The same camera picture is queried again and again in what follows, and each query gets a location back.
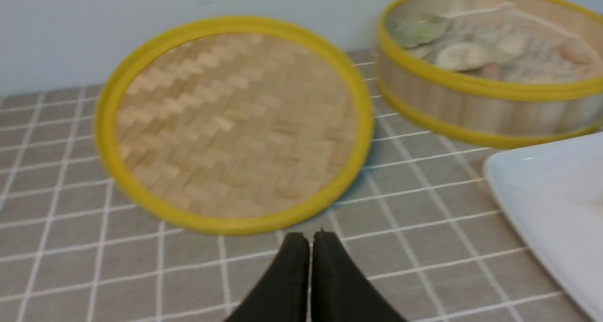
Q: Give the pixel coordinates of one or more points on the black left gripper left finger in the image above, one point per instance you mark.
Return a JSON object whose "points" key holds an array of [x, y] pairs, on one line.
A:
{"points": [[281, 295]]}

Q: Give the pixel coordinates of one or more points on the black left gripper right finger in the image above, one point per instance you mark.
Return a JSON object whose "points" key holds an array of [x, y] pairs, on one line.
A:
{"points": [[339, 290]]}

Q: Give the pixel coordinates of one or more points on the white square plate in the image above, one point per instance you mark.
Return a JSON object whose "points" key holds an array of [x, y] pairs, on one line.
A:
{"points": [[552, 194]]}

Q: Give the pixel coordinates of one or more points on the grey checked tablecloth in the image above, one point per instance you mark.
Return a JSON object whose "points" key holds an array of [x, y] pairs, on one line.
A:
{"points": [[420, 223]]}

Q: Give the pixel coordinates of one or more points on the woven bamboo steamer lid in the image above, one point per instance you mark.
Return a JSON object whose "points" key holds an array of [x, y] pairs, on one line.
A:
{"points": [[235, 125]]}

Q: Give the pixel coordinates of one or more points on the white dumpling centre left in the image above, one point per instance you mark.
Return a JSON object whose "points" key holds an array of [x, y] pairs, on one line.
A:
{"points": [[462, 56]]}

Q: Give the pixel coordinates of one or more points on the white dumpling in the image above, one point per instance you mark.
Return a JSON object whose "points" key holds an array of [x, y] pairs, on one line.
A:
{"points": [[462, 56], [514, 44]]}

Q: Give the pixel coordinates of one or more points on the bamboo steamer basket yellow rim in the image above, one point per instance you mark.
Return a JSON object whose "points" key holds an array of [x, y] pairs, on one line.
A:
{"points": [[541, 98]]}

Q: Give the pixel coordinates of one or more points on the pink dumpling centre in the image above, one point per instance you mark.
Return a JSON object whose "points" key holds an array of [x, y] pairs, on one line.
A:
{"points": [[492, 71]]}

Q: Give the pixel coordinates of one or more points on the pink dumpling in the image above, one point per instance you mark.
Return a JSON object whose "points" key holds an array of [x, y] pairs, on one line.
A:
{"points": [[492, 71], [575, 53]]}

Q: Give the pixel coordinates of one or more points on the green dumpling back left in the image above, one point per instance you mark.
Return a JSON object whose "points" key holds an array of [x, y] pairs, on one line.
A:
{"points": [[412, 32]]}

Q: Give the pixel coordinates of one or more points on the white dumpling centre back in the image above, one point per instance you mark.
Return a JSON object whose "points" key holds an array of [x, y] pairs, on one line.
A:
{"points": [[514, 44]]}

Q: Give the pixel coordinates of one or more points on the pink dumpling right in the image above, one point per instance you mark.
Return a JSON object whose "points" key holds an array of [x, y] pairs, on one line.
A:
{"points": [[575, 53]]}

